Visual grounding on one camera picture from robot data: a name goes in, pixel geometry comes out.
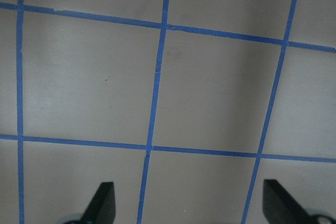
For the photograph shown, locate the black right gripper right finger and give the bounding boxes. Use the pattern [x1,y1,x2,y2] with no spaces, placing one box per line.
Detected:
[263,179,311,224]

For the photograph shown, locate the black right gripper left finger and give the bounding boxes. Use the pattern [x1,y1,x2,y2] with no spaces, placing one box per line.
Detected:
[80,182,116,224]

